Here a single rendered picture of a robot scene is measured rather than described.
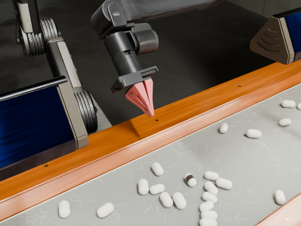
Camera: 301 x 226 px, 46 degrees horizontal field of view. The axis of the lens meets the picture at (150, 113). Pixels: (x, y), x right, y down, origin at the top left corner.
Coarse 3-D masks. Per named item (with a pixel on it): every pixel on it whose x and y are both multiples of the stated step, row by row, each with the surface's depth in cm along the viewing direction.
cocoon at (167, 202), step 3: (165, 192) 72; (162, 195) 72; (165, 195) 71; (168, 195) 72; (162, 198) 71; (165, 198) 71; (168, 198) 71; (162, 201) 71; (165, 201) 70; (168, 201) 70; (171, 201) 70; (165, 204) 70; (168, 204) 70; (171, 204) 70; (168, 207) 71
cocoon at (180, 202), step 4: (176, 192) 72; (172, 196) 72; (176, 196) 71; (180, 196) 71; (176, 200) 70; (180, 200) 70; (184, 200) 70; (176, 204) 70; (180, 204) 70; (184, 204) 70; (180, 208) 70
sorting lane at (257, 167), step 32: (288, 96) 108; (256, 128) 94; (288, 128) 94; (160, 160) 83; (192, 160) 83; (224, 160) 83; (256, 160) 83; (288, 160) 83; (64, 192) 74; (96, 192) 75; (128, 192) 75; (192, 192) 75; (224, 192) 75; (256, 192) 75; (288, 192) 75; (0, 224) 68; (32, 224) 68; (64, 224) 68; (96, 224) 68; (128, 224) 68; (160, 224) 68; (192, 224) 68; (224, 224) 68
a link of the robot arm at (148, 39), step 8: (112, 8) 79; (120, 8) 80; (112, 16) 79; (120, 16) 80; (112, 24) 79; (120, 24) 79; (128, 24) 82; (136, 24) 84; (144, 24) 86; (96, 32) 85; (104, 32) 82; (112, 32) 82; (136, 32) 84; (144, 32) 84; (152, 32) 85; (136, 40) 83; (144, 40) 83; (152, 40) 85; (144, 48) 84; (152, 48) 86
